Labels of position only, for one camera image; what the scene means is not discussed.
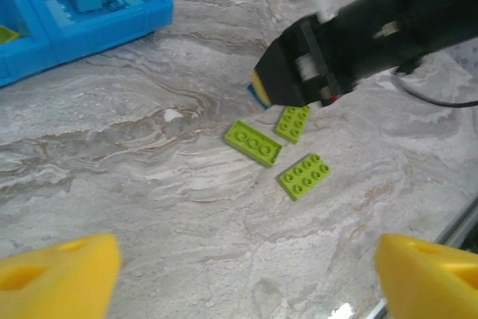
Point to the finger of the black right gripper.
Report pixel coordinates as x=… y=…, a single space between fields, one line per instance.
x=284 y=72

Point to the green lego brick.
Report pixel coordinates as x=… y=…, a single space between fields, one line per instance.
x=7 y=35
x=293 y=123
x=254 y=143
x=304 y=176

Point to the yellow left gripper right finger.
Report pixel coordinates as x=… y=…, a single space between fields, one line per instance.
x=429 y=281

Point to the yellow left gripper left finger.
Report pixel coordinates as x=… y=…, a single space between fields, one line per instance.
x=56 y=281

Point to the blue three-compartment plastic bin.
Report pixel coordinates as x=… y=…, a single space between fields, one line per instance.
x=93 y=31

